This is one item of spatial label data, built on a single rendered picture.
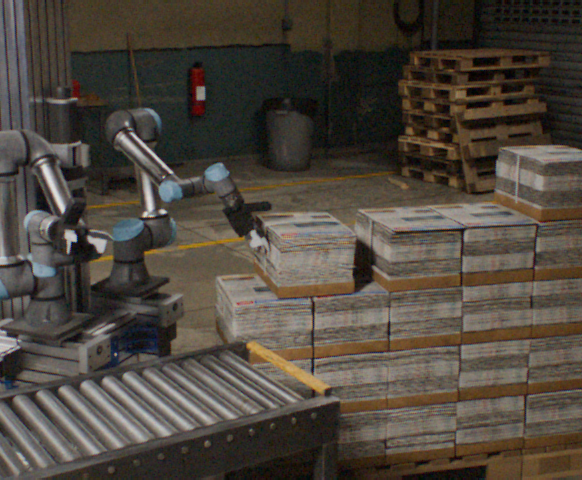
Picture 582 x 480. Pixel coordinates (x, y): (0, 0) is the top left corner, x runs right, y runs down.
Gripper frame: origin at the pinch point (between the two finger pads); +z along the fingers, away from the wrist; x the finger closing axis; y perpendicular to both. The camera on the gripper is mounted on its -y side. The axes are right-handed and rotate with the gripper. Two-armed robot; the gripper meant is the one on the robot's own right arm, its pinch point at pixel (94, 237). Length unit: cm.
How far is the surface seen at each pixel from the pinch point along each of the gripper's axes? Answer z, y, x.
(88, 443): 29, 46, 14
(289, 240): -19, 7, -89
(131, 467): 42, 49, 9
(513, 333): 20, 37, -173
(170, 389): 14.0, 41.7, -20.4
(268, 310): -21, 32, -85
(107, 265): -356, 95, -223
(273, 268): -27, 19, -90
